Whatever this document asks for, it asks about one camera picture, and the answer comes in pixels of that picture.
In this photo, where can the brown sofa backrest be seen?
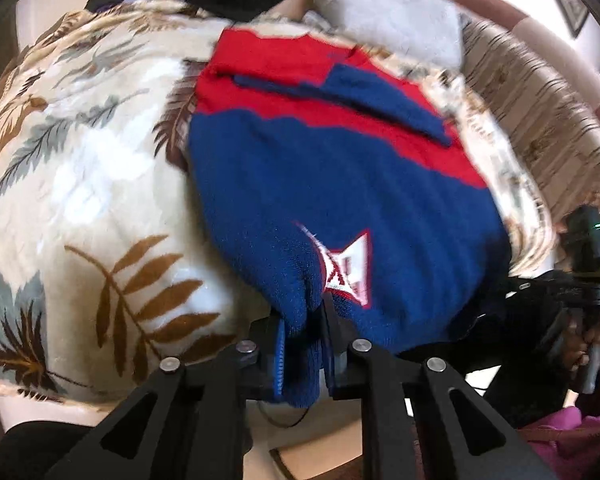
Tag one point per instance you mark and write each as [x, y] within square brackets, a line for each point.
[530, 25]

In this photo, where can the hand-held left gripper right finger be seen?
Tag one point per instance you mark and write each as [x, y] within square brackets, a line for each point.
[330, 355]

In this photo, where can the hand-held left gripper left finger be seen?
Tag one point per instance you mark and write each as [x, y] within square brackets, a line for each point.
[279, 360]

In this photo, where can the beige leaf-print blanket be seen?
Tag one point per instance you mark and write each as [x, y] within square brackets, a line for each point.
[90, 170]

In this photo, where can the striped beige cushion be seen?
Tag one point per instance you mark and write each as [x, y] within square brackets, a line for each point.
[535, 125]

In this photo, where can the dark cloth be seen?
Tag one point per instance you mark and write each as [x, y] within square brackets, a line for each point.
[525, 360]

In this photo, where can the grey quilted pillow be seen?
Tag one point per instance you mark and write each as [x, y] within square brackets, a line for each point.
[390, 5]

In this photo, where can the pink cloth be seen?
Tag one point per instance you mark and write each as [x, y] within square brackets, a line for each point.
[570, 430]

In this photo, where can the blue and red knit sweater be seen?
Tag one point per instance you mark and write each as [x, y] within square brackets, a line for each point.
[340, 180]

